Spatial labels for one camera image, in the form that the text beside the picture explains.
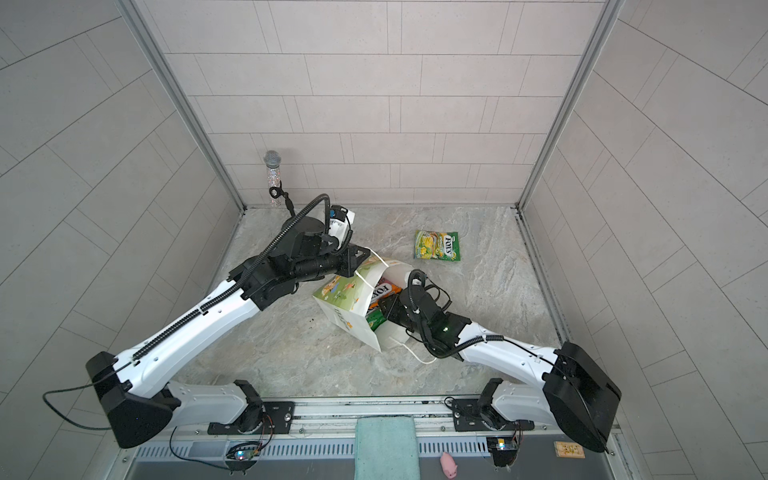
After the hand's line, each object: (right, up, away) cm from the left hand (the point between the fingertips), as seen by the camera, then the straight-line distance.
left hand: (375, 251), depth 68 cm
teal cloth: (+3, -45, -1) cm, 45 cm away
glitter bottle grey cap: (-32, +25, +19) cm, 45 cm away
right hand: (0, -16, +11) cm, 19 cm away
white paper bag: (-8, -13, +5) cm, 16 cm away
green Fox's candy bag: (+20, -1, +34) cm, 39 cm away
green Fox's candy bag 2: (0, -15, -1) cm, 15 cm away
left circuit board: (-29, -45, -4) cm, 53 cm away
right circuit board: (+30, -46, 0) cm, 55 cm away
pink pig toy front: (+16, -47, -4) cm, 49 cm away
